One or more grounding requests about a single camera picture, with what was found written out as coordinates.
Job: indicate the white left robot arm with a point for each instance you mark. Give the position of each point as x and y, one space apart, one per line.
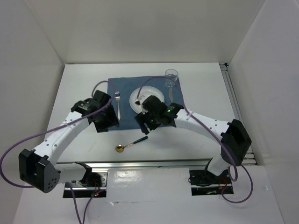
39 167

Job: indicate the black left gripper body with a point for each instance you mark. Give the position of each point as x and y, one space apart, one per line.
105 119

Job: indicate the silver table knife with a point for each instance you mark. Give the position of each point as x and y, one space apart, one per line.
171 95

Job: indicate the gold spoon dark handle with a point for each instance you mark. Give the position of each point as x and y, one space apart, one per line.
120 148

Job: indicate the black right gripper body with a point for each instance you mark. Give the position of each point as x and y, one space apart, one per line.
151 119

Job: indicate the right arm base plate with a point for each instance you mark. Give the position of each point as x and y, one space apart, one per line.
204 183

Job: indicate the clear drinking glass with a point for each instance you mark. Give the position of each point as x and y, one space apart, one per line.
172 76

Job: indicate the silver fork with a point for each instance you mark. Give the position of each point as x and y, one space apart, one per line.
117 98

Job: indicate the blue cloth napkin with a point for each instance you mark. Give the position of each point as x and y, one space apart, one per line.
126 85

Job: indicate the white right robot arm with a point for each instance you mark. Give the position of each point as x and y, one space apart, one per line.
232 136

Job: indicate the white round plate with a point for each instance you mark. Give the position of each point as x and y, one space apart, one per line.
146 91

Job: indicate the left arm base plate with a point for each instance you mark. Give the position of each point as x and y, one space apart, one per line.
96 186

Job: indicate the aluminium rail frame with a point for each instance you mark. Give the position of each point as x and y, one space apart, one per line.
204 90

